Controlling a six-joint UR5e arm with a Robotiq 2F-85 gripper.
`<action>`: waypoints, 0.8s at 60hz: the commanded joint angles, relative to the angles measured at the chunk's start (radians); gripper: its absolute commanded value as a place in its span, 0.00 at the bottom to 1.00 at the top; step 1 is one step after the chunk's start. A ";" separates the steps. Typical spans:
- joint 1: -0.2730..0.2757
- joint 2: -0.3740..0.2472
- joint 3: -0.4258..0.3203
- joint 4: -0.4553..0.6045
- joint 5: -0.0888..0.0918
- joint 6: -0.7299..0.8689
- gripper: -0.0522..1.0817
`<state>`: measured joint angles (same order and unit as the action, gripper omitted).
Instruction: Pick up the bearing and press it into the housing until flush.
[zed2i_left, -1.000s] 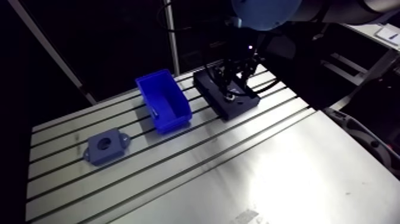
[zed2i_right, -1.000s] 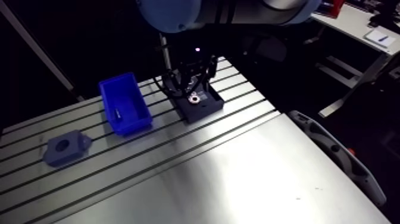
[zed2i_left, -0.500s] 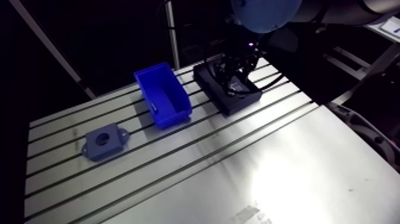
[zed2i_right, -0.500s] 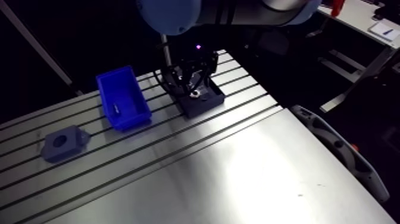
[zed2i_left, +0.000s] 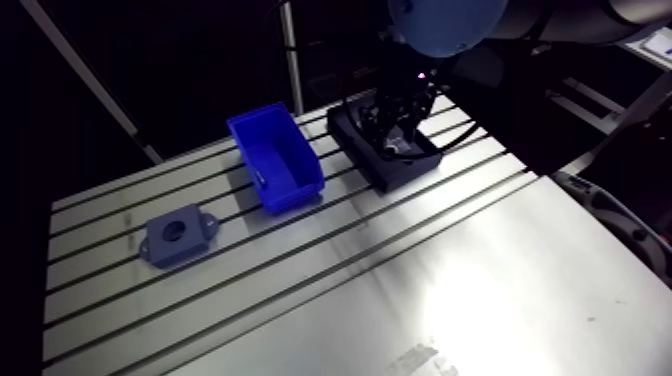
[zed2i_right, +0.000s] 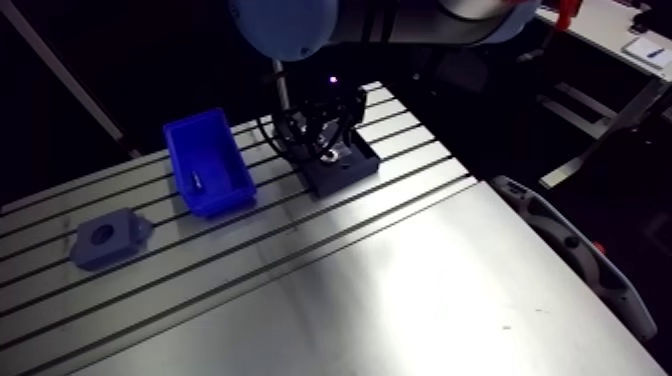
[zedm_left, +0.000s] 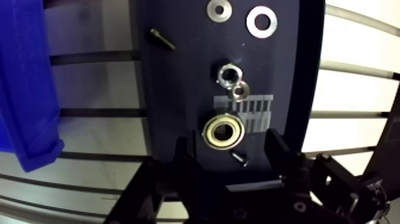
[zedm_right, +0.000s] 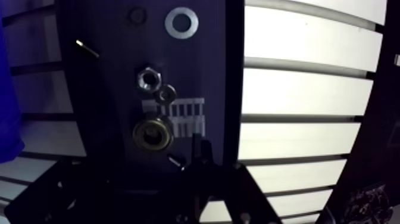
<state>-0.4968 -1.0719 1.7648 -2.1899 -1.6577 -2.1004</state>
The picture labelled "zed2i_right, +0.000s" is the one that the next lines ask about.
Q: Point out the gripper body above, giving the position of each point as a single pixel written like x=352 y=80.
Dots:
x=336 y=102

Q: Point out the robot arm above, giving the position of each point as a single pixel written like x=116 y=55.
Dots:
x=288 y=26

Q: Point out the steel bearing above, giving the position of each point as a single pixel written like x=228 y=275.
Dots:
x=330 y=156

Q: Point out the dark blue-grey housing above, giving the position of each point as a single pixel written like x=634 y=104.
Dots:
x=102 y=249

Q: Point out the dark blue-grey tray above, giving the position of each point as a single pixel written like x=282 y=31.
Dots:
x=341 y=176

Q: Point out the blue bin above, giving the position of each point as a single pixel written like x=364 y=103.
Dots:
x=210 y=162

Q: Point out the steel screw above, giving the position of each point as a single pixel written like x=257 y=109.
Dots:
x=196 y=178

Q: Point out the grey slanted metal beam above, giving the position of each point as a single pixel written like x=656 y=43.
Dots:
x=63 y=73

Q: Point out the pale desk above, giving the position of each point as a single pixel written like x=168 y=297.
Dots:
x=604 y=29

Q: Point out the pale holed strip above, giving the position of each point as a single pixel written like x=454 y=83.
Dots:
x=577 y=252

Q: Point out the white notepad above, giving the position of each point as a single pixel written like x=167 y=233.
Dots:
x=644 y=52

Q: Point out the grey metal post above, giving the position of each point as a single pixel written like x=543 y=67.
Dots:
x=282 y=89

